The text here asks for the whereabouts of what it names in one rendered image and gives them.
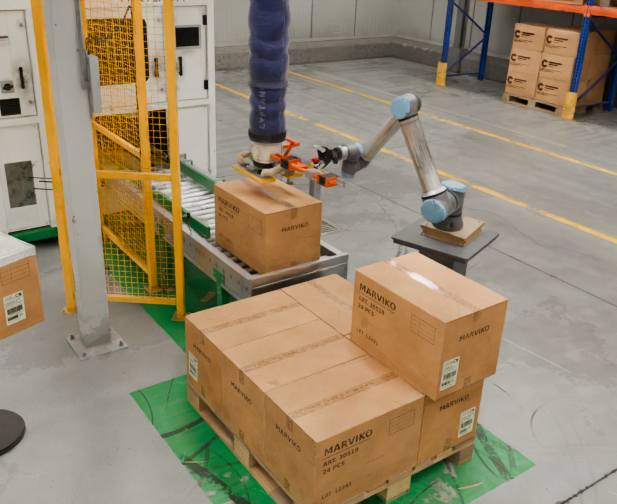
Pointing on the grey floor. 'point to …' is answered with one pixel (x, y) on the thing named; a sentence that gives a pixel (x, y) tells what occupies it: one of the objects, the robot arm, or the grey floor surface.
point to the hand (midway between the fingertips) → (312, 159)
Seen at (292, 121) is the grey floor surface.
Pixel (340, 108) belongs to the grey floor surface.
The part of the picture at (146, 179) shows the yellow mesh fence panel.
